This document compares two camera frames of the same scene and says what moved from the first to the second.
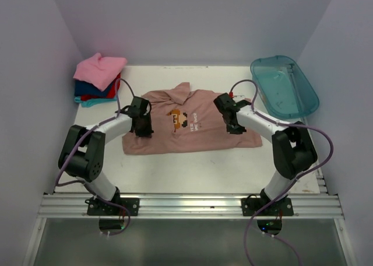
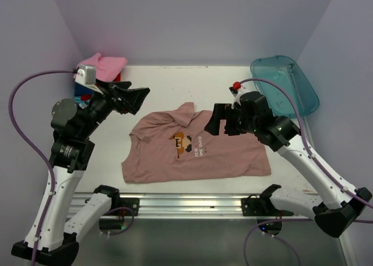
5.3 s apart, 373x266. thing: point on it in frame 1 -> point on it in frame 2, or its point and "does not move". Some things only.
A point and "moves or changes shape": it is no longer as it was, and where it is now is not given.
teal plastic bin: (284, 87) does not move
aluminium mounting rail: (323, 206) does not move
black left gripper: (146, 132) -> (130, 99)
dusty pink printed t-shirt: (186, 121) moves or changes shape
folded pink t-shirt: (99, 72) does not move
